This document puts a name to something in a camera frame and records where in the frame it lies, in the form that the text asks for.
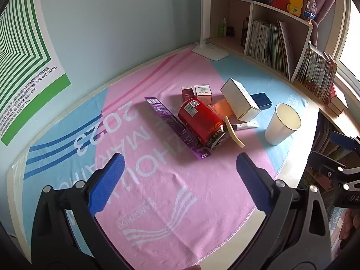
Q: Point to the tall white perfume box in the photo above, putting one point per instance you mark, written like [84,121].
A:
[239,101]

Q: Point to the white tube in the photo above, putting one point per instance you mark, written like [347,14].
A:
[247,124]

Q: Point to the dark red small box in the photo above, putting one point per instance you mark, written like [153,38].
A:
[188,93]

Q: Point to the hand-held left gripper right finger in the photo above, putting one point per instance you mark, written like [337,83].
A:
[253,182]

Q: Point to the wooden bookshelf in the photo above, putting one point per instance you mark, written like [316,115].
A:
[233,42]

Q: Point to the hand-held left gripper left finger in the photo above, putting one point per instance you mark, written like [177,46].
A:
[108,180]

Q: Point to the yellow duck toy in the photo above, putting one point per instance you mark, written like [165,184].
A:
[295,4]

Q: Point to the dark blue box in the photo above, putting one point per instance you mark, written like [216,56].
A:
[263,99]

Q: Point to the red thick book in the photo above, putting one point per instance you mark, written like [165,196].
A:
[337,95]

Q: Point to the green striped wall poster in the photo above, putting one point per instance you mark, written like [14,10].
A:
[28,33]

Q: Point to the row of colourful books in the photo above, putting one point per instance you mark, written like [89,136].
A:
[317,70]

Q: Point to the model ship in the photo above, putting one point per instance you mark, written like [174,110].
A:
[310,8]

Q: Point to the orange wrapper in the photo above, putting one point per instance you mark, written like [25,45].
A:
[222,107]

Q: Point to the row of thin magazines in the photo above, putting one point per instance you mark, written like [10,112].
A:
[267,45]

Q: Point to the long purple carton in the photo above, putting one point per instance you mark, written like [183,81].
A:
[166,115]

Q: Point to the red toy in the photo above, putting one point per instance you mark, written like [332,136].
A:
[277,1]

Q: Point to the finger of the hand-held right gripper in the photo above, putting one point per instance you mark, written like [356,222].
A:
[323,163]
[341,142]

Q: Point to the pink and blue printed towel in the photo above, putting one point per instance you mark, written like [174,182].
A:
[168,202]

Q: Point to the white desk lamp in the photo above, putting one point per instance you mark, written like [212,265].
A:
[209,51]

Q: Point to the patterned pale cloth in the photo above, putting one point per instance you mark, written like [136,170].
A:
[339,225]

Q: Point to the cream plastic stick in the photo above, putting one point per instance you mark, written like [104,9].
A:
[234,135]

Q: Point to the red drink can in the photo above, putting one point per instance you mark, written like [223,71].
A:
[199,121]

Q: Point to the small white box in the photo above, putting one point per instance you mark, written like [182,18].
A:
[204,94]

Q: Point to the white paper cup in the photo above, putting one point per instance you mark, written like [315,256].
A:
[277,132]

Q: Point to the dark small bottle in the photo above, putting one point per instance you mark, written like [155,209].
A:
[230,31]

